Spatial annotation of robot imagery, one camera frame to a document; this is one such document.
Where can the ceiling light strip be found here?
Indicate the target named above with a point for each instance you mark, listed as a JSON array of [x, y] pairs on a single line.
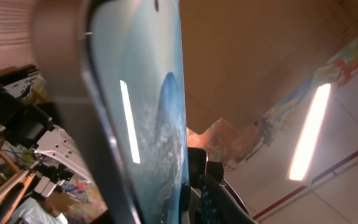
[[305, 147]]

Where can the blue screen smartphone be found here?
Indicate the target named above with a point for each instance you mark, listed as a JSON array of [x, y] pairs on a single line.
[[135, 51]]

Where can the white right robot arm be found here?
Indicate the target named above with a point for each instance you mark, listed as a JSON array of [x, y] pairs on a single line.
[[32, 122]]

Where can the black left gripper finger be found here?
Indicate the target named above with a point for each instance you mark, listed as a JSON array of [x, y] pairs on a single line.
[[217, 207]]

